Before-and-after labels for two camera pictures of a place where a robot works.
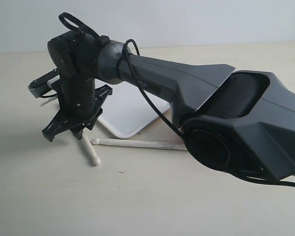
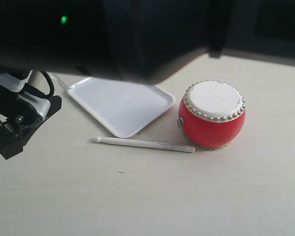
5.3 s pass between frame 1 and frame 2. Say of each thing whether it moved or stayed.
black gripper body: moved
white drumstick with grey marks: stayed
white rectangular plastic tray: stayed
